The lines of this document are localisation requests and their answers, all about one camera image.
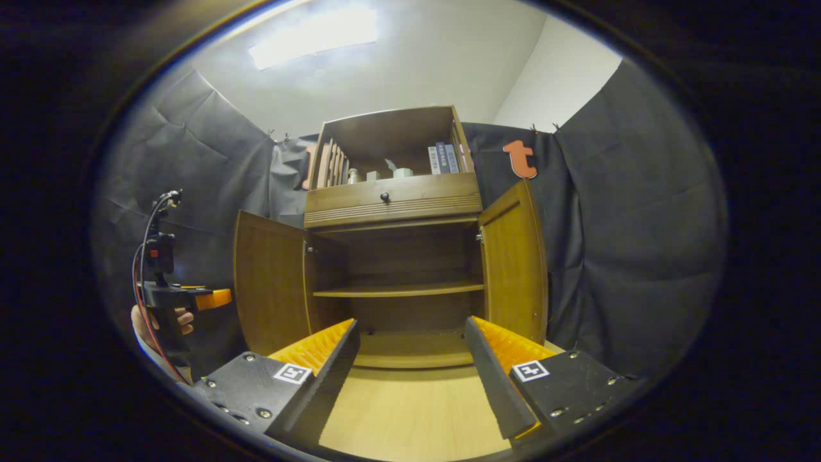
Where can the dark spine book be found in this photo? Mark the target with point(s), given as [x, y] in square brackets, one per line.
[442, 158]

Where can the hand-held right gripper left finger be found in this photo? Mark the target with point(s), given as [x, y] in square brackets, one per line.
[333, 385]

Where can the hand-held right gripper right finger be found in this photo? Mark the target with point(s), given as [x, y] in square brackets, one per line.
[494, 385]

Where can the small grey box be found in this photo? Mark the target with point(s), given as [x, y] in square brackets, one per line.
[373, 175]

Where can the black backdrop cloth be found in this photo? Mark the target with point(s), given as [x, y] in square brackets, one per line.
[641, 224]

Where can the wooden drawer with black knob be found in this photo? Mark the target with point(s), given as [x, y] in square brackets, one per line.
[423, 192]

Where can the blue-grey spine book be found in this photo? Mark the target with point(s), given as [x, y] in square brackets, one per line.
[453, 158]

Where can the small glass jar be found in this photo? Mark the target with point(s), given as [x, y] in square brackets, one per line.
[352, 176]

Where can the wooden double-door shoe cabinet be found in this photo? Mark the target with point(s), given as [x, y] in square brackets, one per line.
[397, 256]

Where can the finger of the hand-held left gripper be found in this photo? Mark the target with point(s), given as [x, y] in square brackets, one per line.
[215, 298]

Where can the wooden shoe cabinet door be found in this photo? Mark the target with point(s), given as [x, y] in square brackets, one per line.
[269, 282]
[513, 269]

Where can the white spine book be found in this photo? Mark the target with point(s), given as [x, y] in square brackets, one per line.
[433, 160]

